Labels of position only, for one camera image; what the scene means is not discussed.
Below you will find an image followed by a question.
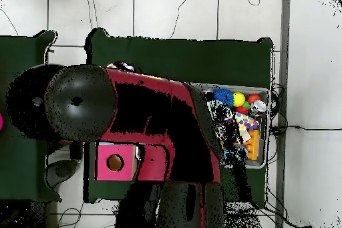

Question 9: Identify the wire mesh bin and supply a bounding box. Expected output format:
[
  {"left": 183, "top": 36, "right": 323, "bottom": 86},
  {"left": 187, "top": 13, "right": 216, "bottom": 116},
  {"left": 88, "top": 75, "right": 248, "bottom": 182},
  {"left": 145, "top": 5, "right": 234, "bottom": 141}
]
[{"left": 190, "top": 82, "right": 271, "bottom": 169}]

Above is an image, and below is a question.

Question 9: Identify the wooden box with three holes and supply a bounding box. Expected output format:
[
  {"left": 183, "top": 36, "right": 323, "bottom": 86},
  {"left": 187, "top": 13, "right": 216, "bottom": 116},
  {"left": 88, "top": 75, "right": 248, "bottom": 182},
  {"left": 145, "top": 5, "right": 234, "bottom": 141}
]
[{"left": 94, "top": 142, "right": 140, "bottom": 181}]

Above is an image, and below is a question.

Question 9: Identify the silver can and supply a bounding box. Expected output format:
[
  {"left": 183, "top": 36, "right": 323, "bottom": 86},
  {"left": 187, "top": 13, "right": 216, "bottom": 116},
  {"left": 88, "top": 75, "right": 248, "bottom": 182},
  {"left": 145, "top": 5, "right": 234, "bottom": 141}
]
[{"left": 249, "top": 100, "right": 267, "bottom": 118}]

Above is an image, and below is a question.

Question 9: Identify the blue spiky ball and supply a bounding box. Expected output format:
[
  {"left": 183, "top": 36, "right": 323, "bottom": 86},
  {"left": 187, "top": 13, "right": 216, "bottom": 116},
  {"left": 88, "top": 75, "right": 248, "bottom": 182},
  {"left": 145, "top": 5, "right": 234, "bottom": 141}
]
[{"left": 213, "top": 88, "right": 235, "bottom": 107}]

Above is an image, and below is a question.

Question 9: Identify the dark green table cloth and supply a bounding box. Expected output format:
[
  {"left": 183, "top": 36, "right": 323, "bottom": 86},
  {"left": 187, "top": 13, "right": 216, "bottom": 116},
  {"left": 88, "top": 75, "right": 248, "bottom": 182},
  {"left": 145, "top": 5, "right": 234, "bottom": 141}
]
[
  {"left": 0, "top": 30, "right": 63, "bottom": 203},
  {"left": 83, "top": 27, "right": 275, "bottom": 209}
]

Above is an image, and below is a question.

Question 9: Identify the black power cable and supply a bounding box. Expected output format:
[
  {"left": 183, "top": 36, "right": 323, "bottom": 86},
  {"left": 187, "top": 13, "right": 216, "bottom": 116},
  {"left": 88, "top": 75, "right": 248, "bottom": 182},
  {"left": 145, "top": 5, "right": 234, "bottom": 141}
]
[{"left": 269, "top": 124, "right": 342, "bottom": 136}]

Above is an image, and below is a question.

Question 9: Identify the orange building block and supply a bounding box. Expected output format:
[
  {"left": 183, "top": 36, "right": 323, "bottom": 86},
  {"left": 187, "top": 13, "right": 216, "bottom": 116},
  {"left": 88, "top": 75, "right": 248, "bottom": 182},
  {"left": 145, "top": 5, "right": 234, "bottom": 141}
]
[{"left": 244, "top": 129, "right": 261, "bottom": 161}]

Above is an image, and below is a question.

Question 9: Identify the orange ball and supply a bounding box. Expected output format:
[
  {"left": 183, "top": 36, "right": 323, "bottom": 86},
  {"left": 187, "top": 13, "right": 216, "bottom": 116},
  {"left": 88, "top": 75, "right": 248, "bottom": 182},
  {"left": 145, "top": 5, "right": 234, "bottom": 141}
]
[{"left": 246, "top": 93, "right": 262, "bottom": 105}]

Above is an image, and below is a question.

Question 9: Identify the yellow ball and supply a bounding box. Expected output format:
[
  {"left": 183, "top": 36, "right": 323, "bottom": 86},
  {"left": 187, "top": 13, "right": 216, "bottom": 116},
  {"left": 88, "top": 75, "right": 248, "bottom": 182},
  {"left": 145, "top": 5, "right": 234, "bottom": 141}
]
[{"left": 232, "top": 92, "right": 246, "bottom": 108}]

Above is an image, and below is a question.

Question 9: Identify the grey rounded base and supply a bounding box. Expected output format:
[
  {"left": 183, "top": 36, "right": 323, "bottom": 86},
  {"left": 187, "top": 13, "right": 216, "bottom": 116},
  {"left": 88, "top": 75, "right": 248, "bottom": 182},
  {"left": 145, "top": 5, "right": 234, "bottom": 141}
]
[{"left": 46, "top": 159, "right": 81, "bottom": 189}]

